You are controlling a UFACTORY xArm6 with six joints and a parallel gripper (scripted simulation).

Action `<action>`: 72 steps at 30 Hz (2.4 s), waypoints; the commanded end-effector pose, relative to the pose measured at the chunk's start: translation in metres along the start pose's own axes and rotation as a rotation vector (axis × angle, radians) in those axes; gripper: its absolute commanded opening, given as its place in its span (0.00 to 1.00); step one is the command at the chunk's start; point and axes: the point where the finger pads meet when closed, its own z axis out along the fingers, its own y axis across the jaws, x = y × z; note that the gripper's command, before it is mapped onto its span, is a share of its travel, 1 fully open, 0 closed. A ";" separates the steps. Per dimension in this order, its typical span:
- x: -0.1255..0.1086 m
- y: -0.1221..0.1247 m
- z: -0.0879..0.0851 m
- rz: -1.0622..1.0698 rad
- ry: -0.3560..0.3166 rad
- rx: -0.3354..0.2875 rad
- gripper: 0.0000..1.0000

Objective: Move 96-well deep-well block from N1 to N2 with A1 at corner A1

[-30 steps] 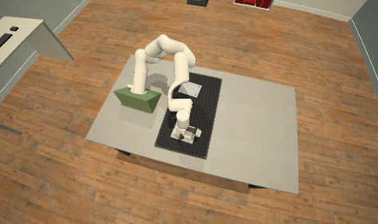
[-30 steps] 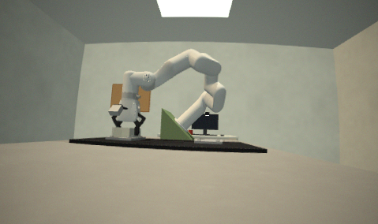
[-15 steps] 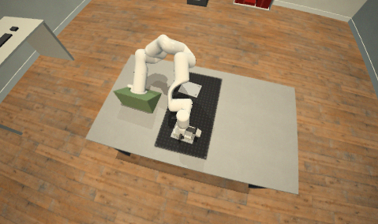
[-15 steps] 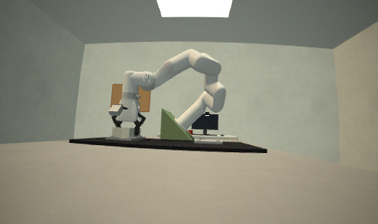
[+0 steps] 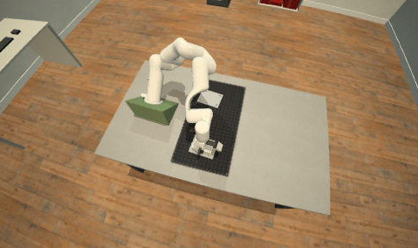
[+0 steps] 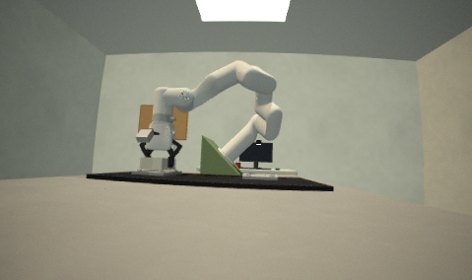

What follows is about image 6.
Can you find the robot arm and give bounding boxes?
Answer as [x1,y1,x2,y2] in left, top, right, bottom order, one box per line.
[152,61,283,165]

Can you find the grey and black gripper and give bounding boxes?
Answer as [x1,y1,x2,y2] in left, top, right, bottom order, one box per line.
[139,121,182,168]

